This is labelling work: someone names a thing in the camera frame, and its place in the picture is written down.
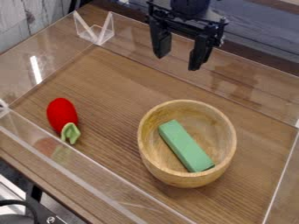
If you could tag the clear acrylic corner bracket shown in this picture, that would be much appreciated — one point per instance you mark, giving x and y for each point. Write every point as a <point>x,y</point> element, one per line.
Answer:
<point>95,34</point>

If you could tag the red plush strawberry toy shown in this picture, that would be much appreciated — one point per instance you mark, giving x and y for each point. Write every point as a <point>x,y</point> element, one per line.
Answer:
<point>63,119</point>

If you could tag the brown wooden bowl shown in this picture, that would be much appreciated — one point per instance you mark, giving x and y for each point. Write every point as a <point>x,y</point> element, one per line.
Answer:
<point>212,132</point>

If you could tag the black table leg mount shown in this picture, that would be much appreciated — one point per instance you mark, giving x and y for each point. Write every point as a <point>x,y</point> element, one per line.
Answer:
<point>45,216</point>

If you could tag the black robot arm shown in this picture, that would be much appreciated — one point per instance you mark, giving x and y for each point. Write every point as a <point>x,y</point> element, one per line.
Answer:
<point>189,18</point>

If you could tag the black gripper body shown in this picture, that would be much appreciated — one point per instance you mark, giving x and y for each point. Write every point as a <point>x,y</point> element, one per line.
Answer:
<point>189,17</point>

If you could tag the green rectangular block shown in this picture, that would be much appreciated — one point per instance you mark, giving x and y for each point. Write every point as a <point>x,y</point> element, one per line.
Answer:
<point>192,156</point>

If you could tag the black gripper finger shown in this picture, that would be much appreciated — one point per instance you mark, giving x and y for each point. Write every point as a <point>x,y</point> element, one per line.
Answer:
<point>160,37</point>
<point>200,52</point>

